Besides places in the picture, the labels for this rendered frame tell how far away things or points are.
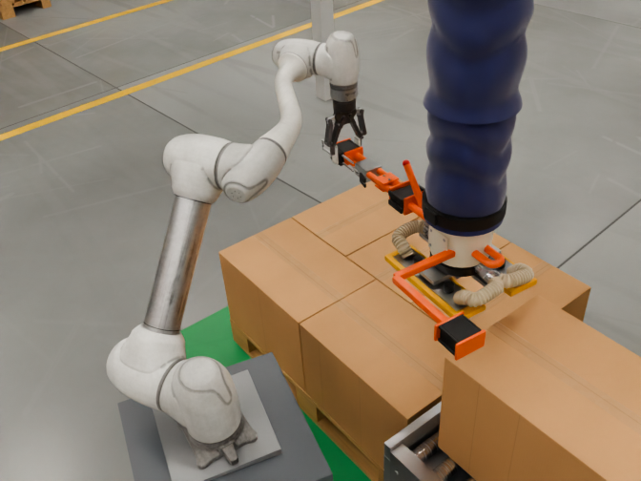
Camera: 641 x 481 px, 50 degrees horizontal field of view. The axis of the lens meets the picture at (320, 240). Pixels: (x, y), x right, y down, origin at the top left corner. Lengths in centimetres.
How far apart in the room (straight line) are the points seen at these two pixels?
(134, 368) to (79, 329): 176
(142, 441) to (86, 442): 108
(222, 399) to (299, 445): 29
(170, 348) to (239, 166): 53
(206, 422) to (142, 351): 26
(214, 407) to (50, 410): 161
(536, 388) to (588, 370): 16
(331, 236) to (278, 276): 35
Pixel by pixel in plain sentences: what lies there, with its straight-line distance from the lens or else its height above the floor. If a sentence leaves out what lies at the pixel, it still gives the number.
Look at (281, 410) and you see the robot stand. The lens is 208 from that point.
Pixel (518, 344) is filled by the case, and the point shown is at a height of 95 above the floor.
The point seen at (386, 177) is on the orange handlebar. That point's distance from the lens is 219.
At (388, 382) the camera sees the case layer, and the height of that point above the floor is 54.
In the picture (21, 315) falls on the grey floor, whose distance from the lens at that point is 390.
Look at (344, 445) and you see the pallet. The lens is 289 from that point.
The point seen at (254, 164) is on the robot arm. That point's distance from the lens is 178.
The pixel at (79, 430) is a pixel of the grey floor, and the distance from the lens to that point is 321.
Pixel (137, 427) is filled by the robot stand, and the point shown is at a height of 75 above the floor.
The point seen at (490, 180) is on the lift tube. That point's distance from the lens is 176.
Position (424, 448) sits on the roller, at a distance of 224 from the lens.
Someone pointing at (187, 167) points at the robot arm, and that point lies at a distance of 186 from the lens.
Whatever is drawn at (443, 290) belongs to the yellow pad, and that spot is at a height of 108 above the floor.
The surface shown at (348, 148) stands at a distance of 234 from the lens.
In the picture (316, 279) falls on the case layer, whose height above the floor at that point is 54.
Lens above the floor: 235
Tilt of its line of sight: 37 degrees down
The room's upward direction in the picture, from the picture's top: 4 degrees counter-clockwise
